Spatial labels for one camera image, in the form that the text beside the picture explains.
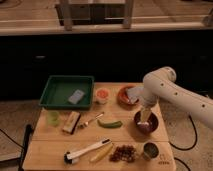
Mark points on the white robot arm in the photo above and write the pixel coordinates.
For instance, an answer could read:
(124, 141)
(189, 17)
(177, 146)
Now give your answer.
(161, 83)

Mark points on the orange plate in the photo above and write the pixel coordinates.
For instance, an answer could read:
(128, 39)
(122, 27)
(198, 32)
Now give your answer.
(123, 98)

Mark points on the metal measuring cup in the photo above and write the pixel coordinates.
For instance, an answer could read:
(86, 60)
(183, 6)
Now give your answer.
(149, 151)

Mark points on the yellow corn piece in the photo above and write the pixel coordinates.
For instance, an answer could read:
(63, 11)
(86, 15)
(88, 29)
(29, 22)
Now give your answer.
(102, 153)

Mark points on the orange-filled plastic cup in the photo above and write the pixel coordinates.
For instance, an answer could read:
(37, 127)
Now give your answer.
(102, 95)

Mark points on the metal spoon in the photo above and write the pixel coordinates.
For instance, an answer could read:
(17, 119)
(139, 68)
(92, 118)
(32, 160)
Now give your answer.
(85, 124)

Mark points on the grey sponge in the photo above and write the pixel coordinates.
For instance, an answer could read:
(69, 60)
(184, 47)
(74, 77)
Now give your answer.
(76, 96)

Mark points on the dark red bowl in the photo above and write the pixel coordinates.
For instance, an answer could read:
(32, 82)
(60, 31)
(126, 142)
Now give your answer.
(146, 127)

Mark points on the green plastic tray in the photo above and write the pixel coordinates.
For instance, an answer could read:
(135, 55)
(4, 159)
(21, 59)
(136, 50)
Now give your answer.
(59, 88)

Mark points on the wooden block eraser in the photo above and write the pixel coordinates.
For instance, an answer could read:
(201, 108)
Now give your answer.
(71, 122)

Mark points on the grey cloth on plate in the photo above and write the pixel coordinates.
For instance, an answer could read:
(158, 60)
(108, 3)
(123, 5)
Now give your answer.
(133, 94)

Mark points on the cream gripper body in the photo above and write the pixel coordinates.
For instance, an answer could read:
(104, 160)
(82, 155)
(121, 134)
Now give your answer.
(145, 114)

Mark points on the green pepper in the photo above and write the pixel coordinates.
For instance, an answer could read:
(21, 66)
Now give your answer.
(112, 125)

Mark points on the light green plastic cup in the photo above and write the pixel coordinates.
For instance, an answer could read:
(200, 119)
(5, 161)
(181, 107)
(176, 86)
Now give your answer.
(52, 118)

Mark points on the bunch of red grapes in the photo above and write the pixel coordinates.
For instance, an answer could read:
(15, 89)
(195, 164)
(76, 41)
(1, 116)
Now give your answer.
(123, 153)

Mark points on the black table leg bar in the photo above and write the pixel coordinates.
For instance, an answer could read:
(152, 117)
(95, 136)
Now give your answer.
(28, 132)

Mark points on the wooden chair frame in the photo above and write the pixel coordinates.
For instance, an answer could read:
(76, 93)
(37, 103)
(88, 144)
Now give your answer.
(95, 14)

